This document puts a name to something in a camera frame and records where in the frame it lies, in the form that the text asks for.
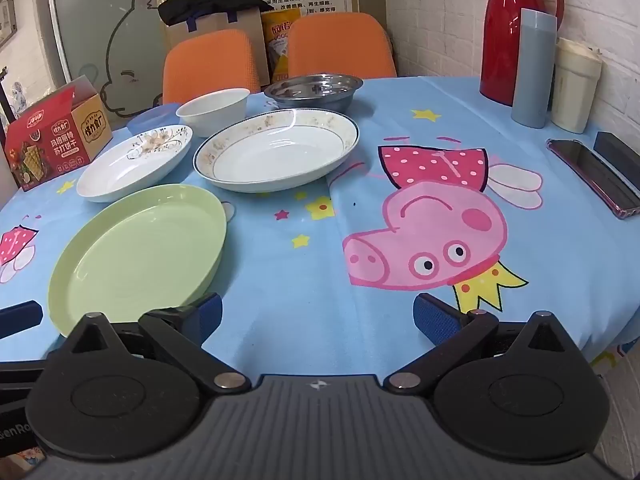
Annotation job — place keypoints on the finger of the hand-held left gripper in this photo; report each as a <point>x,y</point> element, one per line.
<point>20,317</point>

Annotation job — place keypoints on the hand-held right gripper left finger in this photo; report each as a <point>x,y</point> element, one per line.
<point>207,312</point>

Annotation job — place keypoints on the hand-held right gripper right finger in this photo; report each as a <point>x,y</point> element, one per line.
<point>435,317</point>

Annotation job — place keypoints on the green plastic plate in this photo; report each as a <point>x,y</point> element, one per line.
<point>135,255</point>

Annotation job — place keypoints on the white floral plate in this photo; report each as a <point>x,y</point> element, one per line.
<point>125,170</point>

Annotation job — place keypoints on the large white patterned-rim plate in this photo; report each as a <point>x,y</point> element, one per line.
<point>275,155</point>

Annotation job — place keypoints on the white ceramic bowl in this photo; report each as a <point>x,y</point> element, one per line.
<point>215,110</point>

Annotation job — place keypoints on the stainless steel bowl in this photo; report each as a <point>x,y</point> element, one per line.
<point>310,91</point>

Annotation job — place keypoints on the blue cartoon tablecloth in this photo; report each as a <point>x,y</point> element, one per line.
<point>310,285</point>

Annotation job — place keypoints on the red cracker box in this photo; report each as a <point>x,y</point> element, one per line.
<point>45,145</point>

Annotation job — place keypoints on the black rectangular case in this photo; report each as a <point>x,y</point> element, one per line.
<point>585,165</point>
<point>617,152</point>

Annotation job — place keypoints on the orange chair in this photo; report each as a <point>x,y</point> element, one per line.
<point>210,65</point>
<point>340,45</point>

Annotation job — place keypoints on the grey-blue tumbler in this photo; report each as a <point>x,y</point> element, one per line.
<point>532,75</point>

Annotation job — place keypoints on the cream lidded cup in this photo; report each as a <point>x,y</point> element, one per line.
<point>572,90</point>

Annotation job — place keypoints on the yellow snack bag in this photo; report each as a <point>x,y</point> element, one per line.
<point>277,40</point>

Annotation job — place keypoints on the cardboard box with black cloth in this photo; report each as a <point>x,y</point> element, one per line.
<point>245,25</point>

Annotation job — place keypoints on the red thermos jug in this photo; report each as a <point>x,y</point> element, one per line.
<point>505,25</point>

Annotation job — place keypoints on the black cloth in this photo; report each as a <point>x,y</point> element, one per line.
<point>210,5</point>

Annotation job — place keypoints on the frosted glass door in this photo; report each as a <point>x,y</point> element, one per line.
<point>100,10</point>

